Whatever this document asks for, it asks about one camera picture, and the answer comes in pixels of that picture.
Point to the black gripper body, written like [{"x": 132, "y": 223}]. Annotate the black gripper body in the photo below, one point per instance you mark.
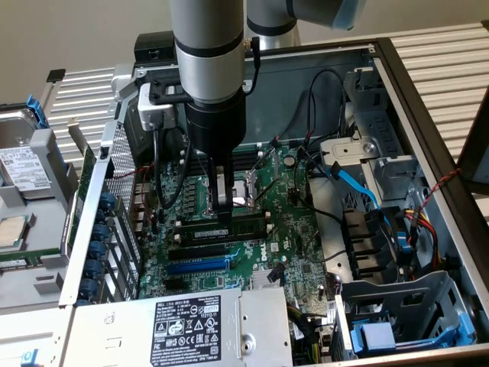
[{"x": 216, "y": 126}]

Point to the green RAM stick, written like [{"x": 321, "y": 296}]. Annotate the green RAM stick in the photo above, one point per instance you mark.
[
  {"x": 206, "y": 233},
  {"x": 19, "y": 262}
]

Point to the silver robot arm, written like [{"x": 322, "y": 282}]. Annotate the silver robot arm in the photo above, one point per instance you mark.
[{"x": 206, "y": 38}]

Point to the black RAM slot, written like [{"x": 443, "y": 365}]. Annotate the black RAM slot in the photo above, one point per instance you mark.
[
  {"x": 248, "y": 150},
  {"x": 248, "y": 156},
  {"x": 244, "y": 167},
  {"x": 214, "y": 243},
  {"x": 248, "y": 217},
  {"x": 248, "y": 161}
]

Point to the socket locking lever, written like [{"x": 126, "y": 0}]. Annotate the socket locking lever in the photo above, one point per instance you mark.
[{"x": 248, "y": 205}]

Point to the CPU socket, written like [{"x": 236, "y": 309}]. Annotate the CPU socket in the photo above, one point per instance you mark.
[{"x": 242, "y": 191}]

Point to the long black expansion slot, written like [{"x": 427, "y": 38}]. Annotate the long black expansion slot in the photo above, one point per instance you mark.
[{"x": 196, "y": 253}]

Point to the blue expansion slot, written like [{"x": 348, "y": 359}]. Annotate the blue expansion slot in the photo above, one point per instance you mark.
[{"x": 196, "y": 267}]

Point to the green Dell motherboard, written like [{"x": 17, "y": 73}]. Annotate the green Dell motherboard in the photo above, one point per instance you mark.
[{"x": 282, "y": 214}]

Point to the silver chipset heat sink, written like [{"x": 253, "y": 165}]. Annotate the silver chipset heat sink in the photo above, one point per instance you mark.
[{"x": 260, "y": 281}]

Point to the grey metal PC case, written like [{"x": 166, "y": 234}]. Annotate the grey metal PC case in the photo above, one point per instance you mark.
[{"x": 286, "y": 95}]

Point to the short black expansion slot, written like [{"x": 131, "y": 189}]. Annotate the short black expansion slot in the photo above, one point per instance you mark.
[{"x": 174, "y": 283}]

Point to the round coin battery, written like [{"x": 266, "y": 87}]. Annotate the round coin battery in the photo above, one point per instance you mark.
[{"x": 291, "y": 160}]

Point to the black box device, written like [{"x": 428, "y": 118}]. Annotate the black box device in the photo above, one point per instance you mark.
[{"x": 149, "y": 46}]

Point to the blue card retention clip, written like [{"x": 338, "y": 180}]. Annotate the blue card retention clip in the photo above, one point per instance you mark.
[
  {"x": 98, "y": 249},
  {"x": 94, "y": 268},
  {"x": 108, "y": 200},
  {"x": 101, "y": 232},
  {"x": 101, "y": 216},
  {"x": 89, "y": 288}
]

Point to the silver disk bay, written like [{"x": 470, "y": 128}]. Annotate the silver disk bay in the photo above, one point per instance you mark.
[{"x": 344, "y": 151}]

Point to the green graphics card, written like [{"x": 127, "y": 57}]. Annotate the green graphics card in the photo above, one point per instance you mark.
[{"x": 86, "y": 172}]

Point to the black fan shroud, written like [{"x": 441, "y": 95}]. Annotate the black fan shroud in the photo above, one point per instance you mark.
[{"x": 363, "y": 237}]

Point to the grey optical drive bay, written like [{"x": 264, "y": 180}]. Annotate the grey optical drive bay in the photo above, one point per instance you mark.
[{"x": 376, "y": 122}]

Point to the silver power supply unit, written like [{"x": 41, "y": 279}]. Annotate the silver power supply unit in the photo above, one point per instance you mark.
[{"x": 114, "y": 336}]

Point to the grey disk bay cage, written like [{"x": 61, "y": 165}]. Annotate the grey disk bay cage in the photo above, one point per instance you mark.
[{"x": 382, "y": 294}]

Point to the grey parts rack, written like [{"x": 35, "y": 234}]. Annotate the grey parts rack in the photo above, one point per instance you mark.
[{"x": 46, "y": 229}]

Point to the blue disk tray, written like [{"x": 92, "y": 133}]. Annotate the blue disk tray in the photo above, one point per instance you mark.
[{"x": 378, "y": 336}]

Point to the silver hard disk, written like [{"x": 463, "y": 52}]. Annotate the silver hard disk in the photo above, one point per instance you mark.
[{"x": 19, "y": 168}]

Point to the silver CPU chip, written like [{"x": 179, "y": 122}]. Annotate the silver CPU chip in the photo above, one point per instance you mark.
[{"x": 11, "y": 231}]

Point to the blue plastic latch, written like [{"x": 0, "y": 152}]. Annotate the blue plastic latch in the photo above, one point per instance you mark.
[{"x": 30, "y": 357}]

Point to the dark framed panel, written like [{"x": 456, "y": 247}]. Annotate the dark framed panel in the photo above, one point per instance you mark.
[{"x": 475, "y": 153}]

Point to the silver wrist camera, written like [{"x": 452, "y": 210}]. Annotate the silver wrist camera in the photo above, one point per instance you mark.
[{"x": 153, "y": 111}]

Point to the black intrusion switch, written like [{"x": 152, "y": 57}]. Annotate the black intrusion switch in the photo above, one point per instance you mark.
[{"x": 103, "y": 153}]

